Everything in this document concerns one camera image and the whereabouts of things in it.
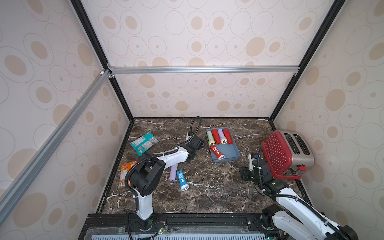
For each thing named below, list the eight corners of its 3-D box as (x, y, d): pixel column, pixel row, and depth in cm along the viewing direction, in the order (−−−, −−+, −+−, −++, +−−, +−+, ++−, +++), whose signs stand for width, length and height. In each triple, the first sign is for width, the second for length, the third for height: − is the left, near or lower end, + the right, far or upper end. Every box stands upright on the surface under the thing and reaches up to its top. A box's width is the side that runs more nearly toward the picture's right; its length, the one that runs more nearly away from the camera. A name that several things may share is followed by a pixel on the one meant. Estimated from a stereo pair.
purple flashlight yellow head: (170, 180, 90) (169, 178, 87) (172, 166, 96) (171, 164, 93) (176, 180, 90) (175, 178, 87) (177, 166, 96) (177, 164, 93)
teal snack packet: (139, 156, 100) (138, 153, 98) (131, 145, 106) (129, 143, 103) (159, 142, 107) (158, 139, 105) (150, 133, 113) (149, 130, 110)
